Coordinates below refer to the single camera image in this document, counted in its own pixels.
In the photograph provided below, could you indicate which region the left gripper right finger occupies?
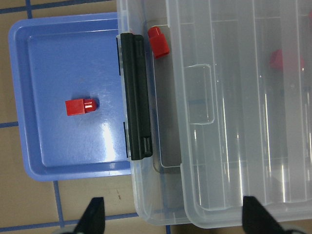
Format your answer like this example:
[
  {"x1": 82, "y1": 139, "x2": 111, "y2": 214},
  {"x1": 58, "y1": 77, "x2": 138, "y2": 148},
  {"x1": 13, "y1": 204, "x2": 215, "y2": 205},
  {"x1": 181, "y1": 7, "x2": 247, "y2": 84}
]
[{"x1": 242, "y1": 196, "x2": 287, "y2": 234}]

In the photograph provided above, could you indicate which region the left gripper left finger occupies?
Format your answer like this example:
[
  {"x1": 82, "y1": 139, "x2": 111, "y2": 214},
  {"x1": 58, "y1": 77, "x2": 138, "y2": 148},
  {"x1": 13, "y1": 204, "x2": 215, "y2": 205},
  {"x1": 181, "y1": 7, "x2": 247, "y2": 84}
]
[{"x1": 73, "y1": 197, "x2": 105, "y2": 234}]

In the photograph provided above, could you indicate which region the red block from tray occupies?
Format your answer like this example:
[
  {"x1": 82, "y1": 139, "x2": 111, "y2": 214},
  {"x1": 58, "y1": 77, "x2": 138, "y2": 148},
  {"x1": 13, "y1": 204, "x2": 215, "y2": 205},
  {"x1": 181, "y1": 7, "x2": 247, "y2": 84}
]
[{"x1": 65, "y1": 98, "x2": 98, "y2": 116}]

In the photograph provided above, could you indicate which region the clear plastic box lid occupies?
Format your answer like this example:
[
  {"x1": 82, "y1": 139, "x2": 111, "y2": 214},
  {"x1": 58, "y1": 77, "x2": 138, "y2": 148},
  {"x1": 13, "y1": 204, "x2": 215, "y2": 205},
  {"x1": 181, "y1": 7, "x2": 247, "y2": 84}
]
[{"x1": 167, "y1": 0, "x2": 312, "y2": 229}]

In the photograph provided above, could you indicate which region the clear plastic storage box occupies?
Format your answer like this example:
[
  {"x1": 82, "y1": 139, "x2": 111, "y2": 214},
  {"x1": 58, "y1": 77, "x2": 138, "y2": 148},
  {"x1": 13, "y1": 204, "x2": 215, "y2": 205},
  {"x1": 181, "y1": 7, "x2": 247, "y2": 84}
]
[{"x1": 117, "y1": 0, "x2": 189, "y2": 225}]

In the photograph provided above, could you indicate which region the red block centre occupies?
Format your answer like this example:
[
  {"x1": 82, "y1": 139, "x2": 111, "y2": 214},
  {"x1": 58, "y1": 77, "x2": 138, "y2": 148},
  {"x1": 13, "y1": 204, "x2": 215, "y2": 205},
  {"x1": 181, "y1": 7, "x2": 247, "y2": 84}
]
[{"x1": 269, "y1": 49, "x2": 297, "y2": 72}]

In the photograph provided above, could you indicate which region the blue plastic tray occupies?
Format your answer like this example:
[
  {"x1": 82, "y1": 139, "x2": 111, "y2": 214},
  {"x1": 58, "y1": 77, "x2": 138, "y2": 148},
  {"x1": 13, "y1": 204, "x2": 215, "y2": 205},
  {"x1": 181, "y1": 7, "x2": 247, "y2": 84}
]
[{"x1": 8, "y1": 12, "x2": 131, "y2": 181}]

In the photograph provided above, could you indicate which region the red block near latch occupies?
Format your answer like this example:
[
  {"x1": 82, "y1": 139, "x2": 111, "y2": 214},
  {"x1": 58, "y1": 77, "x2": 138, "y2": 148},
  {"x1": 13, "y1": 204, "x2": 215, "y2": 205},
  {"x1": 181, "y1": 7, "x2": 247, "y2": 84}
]
[{"x1": 148, "y1": 26, "x2": 170, "y2": 59}]

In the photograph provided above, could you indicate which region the black box latch handle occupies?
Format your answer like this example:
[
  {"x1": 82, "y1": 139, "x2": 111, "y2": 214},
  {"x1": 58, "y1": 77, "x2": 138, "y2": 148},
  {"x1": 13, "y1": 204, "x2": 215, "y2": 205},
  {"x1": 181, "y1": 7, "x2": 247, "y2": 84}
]
[{"x1": 117, "y1": 33, "x2": 153, "y2": 161}]

